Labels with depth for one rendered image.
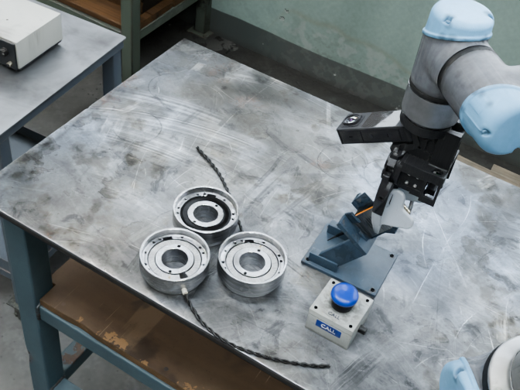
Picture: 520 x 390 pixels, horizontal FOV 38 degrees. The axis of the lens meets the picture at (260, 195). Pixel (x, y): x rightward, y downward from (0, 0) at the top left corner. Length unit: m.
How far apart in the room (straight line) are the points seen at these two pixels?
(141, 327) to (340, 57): 1.73
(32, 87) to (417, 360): 1.01
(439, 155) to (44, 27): 1.03
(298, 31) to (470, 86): 2.11
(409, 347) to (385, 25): 1.78
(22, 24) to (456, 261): 1.06
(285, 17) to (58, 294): 1.76
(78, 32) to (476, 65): 1.20
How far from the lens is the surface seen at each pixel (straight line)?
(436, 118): 0.96
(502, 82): 0.85
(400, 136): 1.01
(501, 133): 0.84
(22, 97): 1.68
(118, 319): 1.42
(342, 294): 1.07
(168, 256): 1.16
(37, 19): 1.78
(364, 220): 1.13
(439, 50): 0.91
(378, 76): 2.86
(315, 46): 2.93
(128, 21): 2.69
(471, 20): 0.90
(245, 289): 1.11
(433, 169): 1.02
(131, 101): 1.46
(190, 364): 1.36
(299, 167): 1.35
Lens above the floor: 1.69
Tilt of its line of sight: 44 degrees down
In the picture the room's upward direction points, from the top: 9 degrees clockwise
